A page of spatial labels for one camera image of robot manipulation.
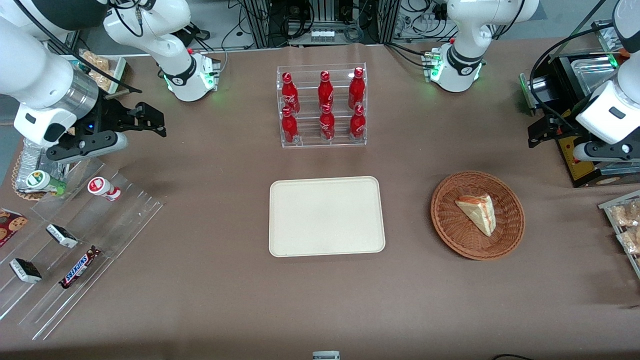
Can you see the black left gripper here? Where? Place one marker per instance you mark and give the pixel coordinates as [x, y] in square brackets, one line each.
[561, 128]

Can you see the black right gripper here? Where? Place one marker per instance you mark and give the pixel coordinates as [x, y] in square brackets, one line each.
[111, 116]

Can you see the triangle sandwich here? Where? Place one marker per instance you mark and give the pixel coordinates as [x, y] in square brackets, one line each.
[478, 212]

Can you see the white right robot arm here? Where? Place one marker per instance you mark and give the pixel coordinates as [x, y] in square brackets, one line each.
[45, 75]

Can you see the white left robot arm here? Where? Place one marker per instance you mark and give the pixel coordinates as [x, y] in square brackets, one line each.
[467, 30]

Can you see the metal tray with bread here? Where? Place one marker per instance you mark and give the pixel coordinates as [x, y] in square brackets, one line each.
[100, 67]

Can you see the grey tray with pastries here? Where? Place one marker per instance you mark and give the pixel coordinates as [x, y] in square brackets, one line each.
[612, 205]

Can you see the brown wicker basket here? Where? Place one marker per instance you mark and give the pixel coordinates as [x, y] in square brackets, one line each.
[450, 220]

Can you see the cream plastic tray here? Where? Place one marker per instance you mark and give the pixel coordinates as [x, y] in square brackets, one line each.
[325, 217]

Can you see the black food warmer cabinet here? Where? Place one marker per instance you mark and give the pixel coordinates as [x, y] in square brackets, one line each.
[585, 172]

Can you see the clear plastic food container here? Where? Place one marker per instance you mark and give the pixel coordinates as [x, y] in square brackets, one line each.
[595, 72]

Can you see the red white yogurt bottle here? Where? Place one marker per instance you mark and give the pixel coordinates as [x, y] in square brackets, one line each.
[102, 187]

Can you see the clear acrylic stepped shelf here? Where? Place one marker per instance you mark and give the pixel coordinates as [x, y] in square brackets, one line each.
[115, 225]

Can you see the wrapped brown pastry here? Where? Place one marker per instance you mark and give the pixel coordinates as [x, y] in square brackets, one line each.
[631, 241]
[625, 214]

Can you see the green white yogurt bottle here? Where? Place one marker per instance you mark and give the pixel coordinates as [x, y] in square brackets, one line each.
[40, 180]

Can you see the clear plastic water bottle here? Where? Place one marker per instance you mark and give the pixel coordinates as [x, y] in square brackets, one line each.
[31, 157]

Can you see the red cola bottle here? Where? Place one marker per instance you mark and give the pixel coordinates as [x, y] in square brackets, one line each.
[289, 95]
[356, 89]
[327, 125]
[325, 90]
[357, 124]
[289, 127]

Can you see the black white snack bar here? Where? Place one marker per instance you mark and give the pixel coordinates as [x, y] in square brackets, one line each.
[26, 270]
[62, 236]

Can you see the small brown wicker mat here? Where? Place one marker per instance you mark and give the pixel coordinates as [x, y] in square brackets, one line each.
[16, 175]

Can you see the clear acrylic bottle rack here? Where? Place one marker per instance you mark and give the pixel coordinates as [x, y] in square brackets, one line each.
[307, 140]

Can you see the Snickers chocolate bar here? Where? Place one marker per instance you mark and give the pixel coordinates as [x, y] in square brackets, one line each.
[79, 267]

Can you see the chocolate chip cookie packet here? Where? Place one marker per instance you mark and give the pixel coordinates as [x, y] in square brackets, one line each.
[11, 226]

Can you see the aluminium equipment rack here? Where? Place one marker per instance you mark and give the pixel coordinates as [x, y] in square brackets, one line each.
[325, 17]

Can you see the small white device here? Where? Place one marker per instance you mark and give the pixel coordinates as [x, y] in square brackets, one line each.
[326, 356]

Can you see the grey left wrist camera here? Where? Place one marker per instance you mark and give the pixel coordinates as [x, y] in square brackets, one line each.
[605, 151]

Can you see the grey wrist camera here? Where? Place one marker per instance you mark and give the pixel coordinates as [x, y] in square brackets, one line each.
[87, 146]
[605, 151]

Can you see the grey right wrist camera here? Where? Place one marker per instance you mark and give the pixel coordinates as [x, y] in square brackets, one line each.
[87, 146]

